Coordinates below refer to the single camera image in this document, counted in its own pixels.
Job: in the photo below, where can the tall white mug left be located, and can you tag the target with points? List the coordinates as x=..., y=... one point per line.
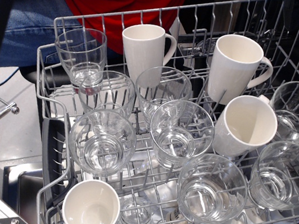
x=146, y=46

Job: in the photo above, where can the dark grey rack handle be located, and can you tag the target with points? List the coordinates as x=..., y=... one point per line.
x=53, y=157

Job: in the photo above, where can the small clear glass front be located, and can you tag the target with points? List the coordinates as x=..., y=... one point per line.
x=135, y=211

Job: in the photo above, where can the clear glass cup centre back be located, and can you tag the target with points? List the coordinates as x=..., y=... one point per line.
x=159, y=85

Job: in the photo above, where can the tall white mug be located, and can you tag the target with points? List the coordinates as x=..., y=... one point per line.
x=238, y=63
x=146, y=46

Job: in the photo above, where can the white cup front left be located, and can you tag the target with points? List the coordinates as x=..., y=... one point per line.
x=91, y=202

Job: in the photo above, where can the tall white mug right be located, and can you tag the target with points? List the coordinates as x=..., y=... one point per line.
x=238, y=63

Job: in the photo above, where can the clear glass cup front centre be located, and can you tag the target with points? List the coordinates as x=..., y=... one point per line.
x=211, y=190

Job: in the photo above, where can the clear glass cup right front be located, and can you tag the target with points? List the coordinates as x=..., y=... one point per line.
x=274, y=182

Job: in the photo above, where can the white mug tilted right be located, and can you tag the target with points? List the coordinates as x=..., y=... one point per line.
x=246, y=123

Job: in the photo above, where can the clear glass cup second row left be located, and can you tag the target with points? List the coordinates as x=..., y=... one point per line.
x=107, y=90

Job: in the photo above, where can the clear glass cup back left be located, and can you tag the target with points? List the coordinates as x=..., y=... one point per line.
x=82, y=52

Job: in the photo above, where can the clear glass cup front left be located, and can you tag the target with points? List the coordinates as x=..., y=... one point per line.
x=102, y=142

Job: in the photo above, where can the blue jeans leg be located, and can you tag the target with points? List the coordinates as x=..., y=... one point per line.
x=30, y=25

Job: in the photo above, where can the grey wire dishwasher rack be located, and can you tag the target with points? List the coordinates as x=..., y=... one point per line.
x=274, y=24

